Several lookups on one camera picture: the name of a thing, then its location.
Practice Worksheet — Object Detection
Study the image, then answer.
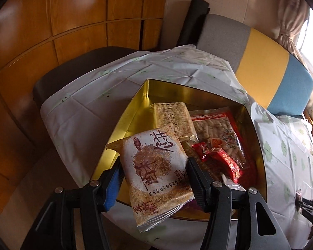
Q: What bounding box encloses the long red candy packet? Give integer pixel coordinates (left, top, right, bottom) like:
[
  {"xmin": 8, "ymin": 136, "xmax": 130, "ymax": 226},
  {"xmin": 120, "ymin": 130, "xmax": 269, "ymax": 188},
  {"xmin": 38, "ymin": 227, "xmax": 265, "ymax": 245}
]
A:
[{"xmin": 201, "ymin": 148, "xmax": 242, "ymax": 183}]

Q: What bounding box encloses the small red candy packet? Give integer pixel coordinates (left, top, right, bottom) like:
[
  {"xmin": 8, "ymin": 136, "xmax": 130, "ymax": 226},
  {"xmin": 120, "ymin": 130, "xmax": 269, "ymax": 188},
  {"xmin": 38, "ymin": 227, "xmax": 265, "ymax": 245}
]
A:
[{"xmin": 192, "ymin": 142, "xmax": 210, "ymax": 161}]

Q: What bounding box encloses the brown crumb pastry packet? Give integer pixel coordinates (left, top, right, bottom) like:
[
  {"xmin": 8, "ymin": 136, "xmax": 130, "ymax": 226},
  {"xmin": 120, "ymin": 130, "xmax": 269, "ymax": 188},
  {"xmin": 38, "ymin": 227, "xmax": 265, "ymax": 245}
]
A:
[{"xmin": 106, "ymin": 125, "xmax": 194, "ymax": 233}]

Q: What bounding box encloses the red checkered rice-stick snack bag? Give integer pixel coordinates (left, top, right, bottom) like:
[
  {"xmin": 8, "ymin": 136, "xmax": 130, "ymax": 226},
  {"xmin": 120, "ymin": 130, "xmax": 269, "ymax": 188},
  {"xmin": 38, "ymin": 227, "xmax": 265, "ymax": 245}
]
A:
[{"xmin": 189, "ymin": 107, "xmax": 257, "ymax": 188}]

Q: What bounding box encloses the puffed rice cake pack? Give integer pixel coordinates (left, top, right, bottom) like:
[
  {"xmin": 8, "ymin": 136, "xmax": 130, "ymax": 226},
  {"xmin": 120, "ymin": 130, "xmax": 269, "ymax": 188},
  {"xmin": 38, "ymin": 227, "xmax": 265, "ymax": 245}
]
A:
[{"xmin": 151, "ymin": 102, "xmax": 198, "ymax": 142}]

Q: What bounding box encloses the white pink-flower candy packet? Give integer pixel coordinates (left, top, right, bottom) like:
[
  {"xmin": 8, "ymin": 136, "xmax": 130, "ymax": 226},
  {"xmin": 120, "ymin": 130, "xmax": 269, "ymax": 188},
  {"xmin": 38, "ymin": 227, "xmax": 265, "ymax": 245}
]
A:
[{"xmin": 296, "ymin": 189, "xmax": 303, "ymax": 201}]

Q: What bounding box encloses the purple snack packet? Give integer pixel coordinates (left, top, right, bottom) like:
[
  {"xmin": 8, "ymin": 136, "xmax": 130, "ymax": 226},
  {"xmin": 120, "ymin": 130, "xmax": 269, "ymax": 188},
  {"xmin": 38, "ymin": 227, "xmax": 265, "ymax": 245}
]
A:
[{"xmin": 182, "ymin": 199, "xmax": 202, "ymax": 211}]

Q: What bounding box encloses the white transparent biscuit packet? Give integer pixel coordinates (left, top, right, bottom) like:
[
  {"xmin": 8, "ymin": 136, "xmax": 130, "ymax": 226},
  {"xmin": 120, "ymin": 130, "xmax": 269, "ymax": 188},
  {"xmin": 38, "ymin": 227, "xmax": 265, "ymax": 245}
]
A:
[{"xmin": 221, "ymin": 173, "xmax": 246, "ymax": 191}]

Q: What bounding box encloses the gold-brown snack pouch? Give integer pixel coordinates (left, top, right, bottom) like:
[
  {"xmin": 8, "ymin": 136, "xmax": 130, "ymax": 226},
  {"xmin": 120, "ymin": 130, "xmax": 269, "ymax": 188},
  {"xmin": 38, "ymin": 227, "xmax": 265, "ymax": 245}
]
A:
[{"xmin": 181, "ymin": 139, "xmax": 199, "ymax": 160}]

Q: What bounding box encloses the white green-cloud tablecloth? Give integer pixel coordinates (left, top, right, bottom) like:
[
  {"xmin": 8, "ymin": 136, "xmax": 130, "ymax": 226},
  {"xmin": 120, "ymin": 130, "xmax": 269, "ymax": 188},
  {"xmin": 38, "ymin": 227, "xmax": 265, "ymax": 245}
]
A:
[{"xmin": 40, "ymin": 45, "xmax": 313, "ymax": 249}]

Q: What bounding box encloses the gold metal tin box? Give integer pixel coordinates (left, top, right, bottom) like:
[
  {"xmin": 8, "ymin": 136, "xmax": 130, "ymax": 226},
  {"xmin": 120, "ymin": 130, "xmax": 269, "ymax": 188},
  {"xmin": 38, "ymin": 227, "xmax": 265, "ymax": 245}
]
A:
[{"xmin": 90, "ymin": 78, "xmax": 268, "ymax": 221}]

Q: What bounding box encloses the black rolled mat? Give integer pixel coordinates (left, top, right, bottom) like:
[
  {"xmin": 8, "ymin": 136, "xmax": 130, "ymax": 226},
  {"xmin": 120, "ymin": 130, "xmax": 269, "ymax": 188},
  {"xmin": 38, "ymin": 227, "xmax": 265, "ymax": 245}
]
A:
[{"xmin": 176, "ymin": 0, "xmax": 210, "ymax": 46}]

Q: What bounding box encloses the wooden panel cabinet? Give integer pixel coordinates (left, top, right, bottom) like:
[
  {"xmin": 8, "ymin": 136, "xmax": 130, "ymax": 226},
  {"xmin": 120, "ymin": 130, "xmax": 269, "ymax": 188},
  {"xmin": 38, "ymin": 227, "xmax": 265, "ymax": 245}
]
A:
[{"xmin": 0, "ymin": 0, "xmax": 165, "ymax": 214}]

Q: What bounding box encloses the beige tied curtain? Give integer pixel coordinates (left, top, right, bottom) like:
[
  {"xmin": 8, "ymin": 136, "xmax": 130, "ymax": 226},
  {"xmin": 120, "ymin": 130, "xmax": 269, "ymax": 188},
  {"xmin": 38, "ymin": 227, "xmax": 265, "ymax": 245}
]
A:
[{"xmin": 276, "ymin": 0, "xmax": 309, "ymax": 63}]

